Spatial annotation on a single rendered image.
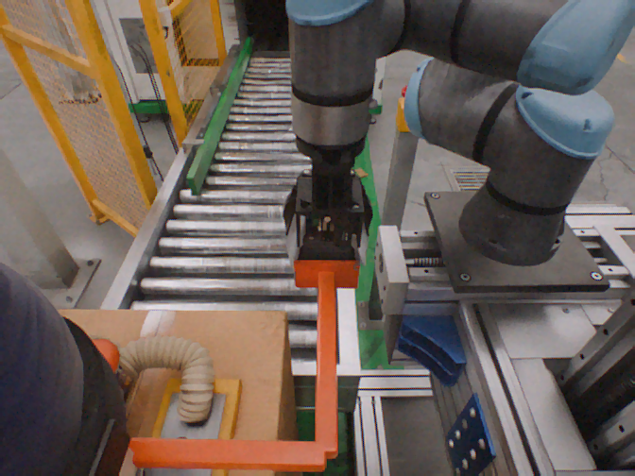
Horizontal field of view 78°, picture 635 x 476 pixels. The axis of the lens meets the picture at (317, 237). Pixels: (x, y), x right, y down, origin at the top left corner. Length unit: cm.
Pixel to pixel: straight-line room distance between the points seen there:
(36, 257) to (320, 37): 186
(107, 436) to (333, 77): 30
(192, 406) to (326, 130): 36
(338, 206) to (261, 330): 29
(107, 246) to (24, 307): 209
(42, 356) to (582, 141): 55
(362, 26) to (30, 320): 29
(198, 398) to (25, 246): 160
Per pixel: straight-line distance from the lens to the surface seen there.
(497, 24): 36
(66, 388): 29
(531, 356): 68
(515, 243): 63
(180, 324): 67
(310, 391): 104
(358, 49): 34
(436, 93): 61
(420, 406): 141
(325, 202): 40
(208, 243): 136
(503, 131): 57
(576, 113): 56
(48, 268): 211
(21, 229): 197
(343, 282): 53
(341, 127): 36
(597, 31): 34
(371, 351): 171
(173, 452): 42
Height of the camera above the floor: 147
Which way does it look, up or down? 44 degrees down
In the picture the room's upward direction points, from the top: straight up
